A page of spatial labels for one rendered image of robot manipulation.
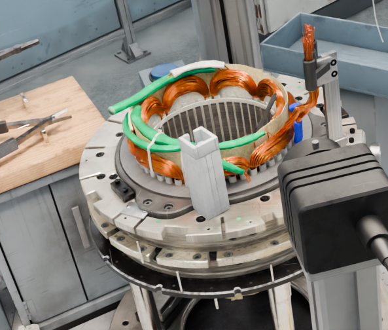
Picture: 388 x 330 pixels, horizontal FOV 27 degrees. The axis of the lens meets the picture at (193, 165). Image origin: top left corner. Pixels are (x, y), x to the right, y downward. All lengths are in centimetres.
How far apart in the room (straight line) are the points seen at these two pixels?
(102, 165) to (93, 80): 255
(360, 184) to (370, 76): 77
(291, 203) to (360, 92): 80
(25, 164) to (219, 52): 47
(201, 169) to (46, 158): 30
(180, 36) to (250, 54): 230
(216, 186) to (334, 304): 43
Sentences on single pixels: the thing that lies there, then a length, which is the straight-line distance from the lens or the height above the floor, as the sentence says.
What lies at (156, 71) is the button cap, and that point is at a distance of 122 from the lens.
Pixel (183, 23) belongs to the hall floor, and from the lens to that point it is 380.
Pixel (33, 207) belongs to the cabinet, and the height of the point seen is 100.
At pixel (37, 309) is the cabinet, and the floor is 83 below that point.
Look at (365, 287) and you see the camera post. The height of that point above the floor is 134.
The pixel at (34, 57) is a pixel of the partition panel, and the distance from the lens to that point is 340.
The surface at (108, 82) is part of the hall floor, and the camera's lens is 345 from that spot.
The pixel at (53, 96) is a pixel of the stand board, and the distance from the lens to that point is 118.
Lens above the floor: 162
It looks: 35 degrees down
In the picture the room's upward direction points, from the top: 12 degrees counter-clockwise
